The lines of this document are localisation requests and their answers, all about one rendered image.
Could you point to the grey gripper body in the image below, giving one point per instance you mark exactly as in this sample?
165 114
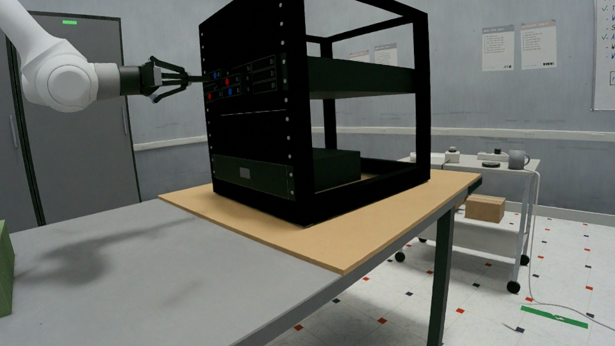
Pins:
131 83

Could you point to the tan wooden board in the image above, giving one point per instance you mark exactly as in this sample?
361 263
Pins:
340 243

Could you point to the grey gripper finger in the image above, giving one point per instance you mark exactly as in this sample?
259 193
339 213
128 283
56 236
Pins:
183 82
175 68

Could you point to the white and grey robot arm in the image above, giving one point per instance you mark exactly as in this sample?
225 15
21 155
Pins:
54 73

